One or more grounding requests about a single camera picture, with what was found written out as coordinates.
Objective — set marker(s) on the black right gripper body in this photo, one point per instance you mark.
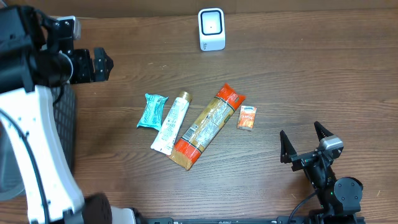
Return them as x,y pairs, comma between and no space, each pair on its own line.
302,162

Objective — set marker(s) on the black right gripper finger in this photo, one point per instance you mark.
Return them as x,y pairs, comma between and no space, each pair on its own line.
321,131
287,152

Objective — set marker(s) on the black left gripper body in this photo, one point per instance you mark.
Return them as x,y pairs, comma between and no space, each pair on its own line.
81,70

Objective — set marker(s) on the small orange juice box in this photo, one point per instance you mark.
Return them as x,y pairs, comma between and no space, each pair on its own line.
246,118

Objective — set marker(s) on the colourful packet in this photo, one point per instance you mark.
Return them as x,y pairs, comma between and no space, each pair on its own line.
152,115

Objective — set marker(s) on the orange spaghetti packet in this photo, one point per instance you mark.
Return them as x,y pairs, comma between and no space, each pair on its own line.
200,134

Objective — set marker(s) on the white tube gold cap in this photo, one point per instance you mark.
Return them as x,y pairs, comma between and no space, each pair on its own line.
165,139

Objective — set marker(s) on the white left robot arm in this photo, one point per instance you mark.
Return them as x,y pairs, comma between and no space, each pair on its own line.
37,55

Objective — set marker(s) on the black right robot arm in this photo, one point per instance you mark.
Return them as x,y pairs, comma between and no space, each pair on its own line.
339,198

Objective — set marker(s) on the white barcode scanner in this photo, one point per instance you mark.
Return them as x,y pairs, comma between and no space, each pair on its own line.
211,29

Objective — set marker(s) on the grey plastic mesh basket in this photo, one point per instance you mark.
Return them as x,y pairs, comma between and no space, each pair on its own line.
64,113

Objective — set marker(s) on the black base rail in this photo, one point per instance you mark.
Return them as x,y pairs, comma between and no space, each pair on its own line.
167,220

